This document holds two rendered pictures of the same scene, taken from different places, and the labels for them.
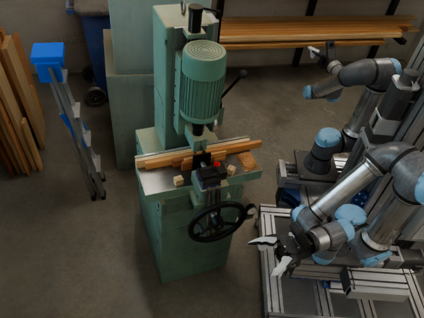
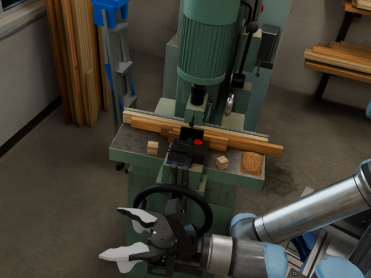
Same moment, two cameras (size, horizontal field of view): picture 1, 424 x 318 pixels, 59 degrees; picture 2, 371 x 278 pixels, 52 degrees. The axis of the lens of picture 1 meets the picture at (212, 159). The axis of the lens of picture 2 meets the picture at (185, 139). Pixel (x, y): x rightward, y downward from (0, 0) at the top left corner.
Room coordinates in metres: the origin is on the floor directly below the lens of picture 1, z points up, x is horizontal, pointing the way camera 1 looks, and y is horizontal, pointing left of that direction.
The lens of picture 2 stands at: (0.28, -0.53, 1.86)
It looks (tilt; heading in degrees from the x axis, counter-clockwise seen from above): 38 degrees down; 31
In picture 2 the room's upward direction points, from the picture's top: 8 degrees clockwise
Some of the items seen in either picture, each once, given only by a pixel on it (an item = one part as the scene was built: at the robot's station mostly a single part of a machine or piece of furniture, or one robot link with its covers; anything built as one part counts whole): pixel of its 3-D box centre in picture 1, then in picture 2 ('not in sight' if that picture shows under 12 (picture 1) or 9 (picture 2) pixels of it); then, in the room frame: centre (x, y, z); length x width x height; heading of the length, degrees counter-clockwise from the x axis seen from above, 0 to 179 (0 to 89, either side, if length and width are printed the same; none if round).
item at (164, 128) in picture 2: (194, 158); (188, 135); (1.31, 0.08, 0.92); 0.23 x 0.02 x 0.04; 116
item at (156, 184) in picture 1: (202, 177); (187, 159); (1.24, 0.03, 0.87); 0.61 x 0.30 x 0.06; 116
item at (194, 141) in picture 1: (195, 137); (196, 109); (1.36, 0.09, 1.03); 0.14 x 0.07 x 0.09; 26
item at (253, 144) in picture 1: (206, 154); (205, 136); (1.36, 0.03, 0.92); 0.62 x 0.02 x 0.04; 116
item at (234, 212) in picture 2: (243, 207); (237, 226); (1.32, -0.21, 0.58); 0.12 x 0.08 x 0.08; 26
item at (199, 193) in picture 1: (209, 184); (184, 165); (1.17, 0.00, 0.92); 0.15 x 0.13 x 0.09; 116
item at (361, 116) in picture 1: (364, 109); not in sight; (1.54, -0.71, 1.19); 0.15 x 0.12 x 0.55; 108
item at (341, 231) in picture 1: (335, 233); (256, 261); (0.76, -0.45, 1.21); 0.11 x 0.08 x 0.09; 119
